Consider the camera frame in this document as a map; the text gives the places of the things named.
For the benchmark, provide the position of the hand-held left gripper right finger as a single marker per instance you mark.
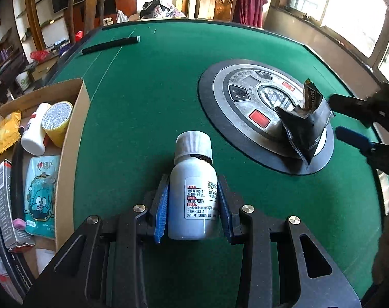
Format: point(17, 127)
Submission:
point(225, 211)

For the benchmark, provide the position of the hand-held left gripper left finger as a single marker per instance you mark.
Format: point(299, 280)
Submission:
point(160, 211)

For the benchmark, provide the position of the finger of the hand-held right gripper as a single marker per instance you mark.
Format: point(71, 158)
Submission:
point(351, 136)
point(348, 102)

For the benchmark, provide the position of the white bottle with text label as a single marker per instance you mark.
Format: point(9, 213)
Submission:
point(191, 199)

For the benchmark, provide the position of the black snack packet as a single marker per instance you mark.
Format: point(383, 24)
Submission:
point(306, 128)

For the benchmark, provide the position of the cardboard box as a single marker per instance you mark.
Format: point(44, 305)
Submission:
point(75, 154)

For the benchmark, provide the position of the teal cartoon packet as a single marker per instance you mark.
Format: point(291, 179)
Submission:
point(42, 195)

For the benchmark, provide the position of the yellow cup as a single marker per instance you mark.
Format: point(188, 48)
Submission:
point(58, 123)

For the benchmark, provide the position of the white bottle with coloured label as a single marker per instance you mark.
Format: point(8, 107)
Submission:
point(35, 130)

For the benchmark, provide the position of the grey box with red end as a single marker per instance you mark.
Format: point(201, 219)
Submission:
point(6, 199)

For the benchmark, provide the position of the yellow snack packet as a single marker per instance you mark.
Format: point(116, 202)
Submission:
point(5, 131)

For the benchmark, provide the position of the person's right hand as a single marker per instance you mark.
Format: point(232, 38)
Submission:
point(388, 253)

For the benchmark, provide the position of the large window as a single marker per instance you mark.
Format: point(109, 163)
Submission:
point(351, 9)

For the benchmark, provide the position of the round table control panel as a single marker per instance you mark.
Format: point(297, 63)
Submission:
point(245, 102)

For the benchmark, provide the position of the red garment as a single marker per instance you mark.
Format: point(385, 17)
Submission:
point(250, 3)

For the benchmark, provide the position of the small pink object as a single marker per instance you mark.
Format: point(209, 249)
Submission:
point(19, 224)

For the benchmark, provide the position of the black bar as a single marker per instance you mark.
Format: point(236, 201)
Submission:
point(111, 45)

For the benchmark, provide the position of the white bucket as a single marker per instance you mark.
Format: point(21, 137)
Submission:
point(22, 81)

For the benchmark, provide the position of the white plastic bag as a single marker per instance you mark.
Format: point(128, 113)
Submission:
point(122, 16)

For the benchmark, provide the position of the red plastic bag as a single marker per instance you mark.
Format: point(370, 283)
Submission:
point(37, 54)

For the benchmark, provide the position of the pile of clothes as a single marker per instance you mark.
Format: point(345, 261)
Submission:
point(159, 9)

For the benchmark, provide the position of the green side table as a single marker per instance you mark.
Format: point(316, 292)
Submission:
point(3, 72)

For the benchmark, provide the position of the wooden wall shelf unit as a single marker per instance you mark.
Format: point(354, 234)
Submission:
point(27, 19)

